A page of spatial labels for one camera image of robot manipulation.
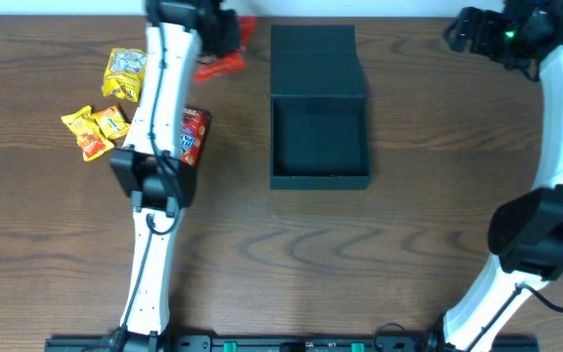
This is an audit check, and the red Hacks candy bag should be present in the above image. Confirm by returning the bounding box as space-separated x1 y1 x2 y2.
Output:
194 16 257 83

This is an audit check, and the yellow snack bag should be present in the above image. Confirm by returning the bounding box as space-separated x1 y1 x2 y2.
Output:
101 48 148 103

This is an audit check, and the black foldable container box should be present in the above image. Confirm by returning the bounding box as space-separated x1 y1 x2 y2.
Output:
270 24 371 190

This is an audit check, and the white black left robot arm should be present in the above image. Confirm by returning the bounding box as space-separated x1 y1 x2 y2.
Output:
95 0 240 351

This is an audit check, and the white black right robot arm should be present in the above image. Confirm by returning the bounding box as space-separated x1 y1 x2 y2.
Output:
424 0 563 351

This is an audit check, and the red Hello Panda box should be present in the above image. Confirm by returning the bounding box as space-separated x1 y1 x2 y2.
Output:
180 109 211 167

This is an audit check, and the yellow blue candy packet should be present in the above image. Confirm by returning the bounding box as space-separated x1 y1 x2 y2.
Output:
91 106 130 140

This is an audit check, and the orange yellow candy packet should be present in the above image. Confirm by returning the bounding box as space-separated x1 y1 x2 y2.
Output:
61 106 114 161

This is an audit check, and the black mounting rail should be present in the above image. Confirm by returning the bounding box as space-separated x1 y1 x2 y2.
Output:
44 334 541 352

